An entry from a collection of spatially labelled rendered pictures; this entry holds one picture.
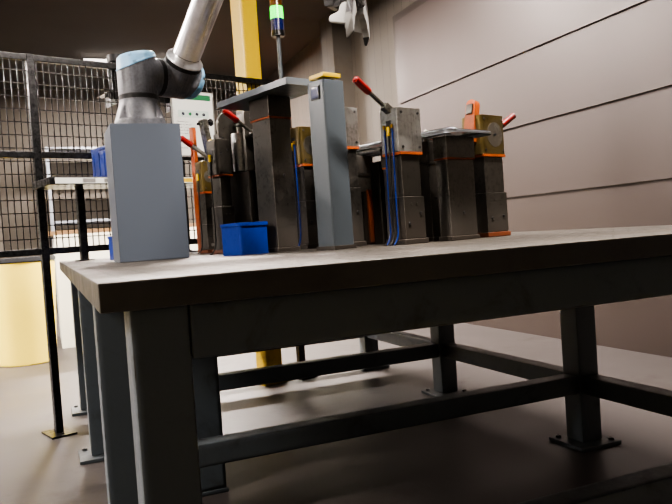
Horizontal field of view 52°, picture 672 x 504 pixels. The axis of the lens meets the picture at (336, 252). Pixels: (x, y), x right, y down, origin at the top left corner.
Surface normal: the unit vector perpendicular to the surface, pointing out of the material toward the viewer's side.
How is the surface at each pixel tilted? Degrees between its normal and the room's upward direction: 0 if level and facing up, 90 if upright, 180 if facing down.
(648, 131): 90
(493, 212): 90
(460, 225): 90
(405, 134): 90
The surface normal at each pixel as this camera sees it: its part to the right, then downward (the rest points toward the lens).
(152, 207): 0.39, 0.00
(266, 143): -0.77, 0.07
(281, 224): 0.64, -0.02
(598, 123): -0.92, 0.07
